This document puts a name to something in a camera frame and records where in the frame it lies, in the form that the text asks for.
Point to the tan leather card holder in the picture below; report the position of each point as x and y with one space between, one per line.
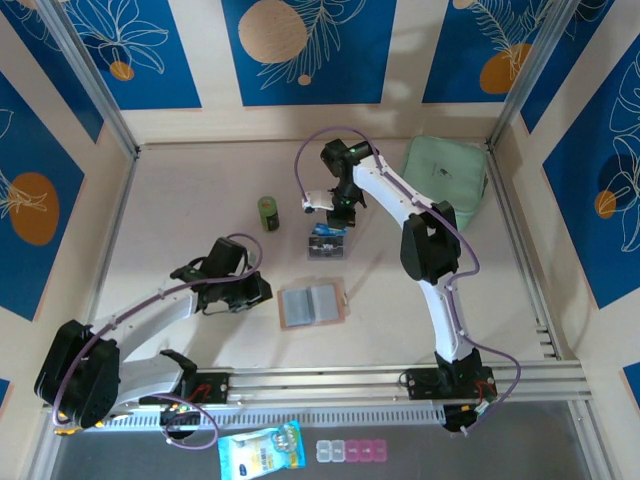
312 305

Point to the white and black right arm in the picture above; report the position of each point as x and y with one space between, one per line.
385 185

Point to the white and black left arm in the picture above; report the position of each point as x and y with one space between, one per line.
165 312

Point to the green cylindrical bottle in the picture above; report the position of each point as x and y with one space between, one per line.
268 215

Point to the mint green zip pouch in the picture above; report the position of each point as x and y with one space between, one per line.
450 170

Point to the black connector board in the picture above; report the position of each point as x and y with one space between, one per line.
175 412
465 415

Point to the blue and white snack packet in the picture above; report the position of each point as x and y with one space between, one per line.
260 450

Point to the white and pink pill organizer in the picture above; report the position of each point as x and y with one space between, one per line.
350 450

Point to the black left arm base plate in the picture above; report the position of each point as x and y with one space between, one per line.
215 387

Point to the aluminium front rail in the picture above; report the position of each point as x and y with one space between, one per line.
320 382

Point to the aluminium side rail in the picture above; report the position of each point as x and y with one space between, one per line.
107 250
525 250

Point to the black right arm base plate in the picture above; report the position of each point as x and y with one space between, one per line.
422 384

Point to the aluminium corner post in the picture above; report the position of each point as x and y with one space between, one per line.
530 75
91 75

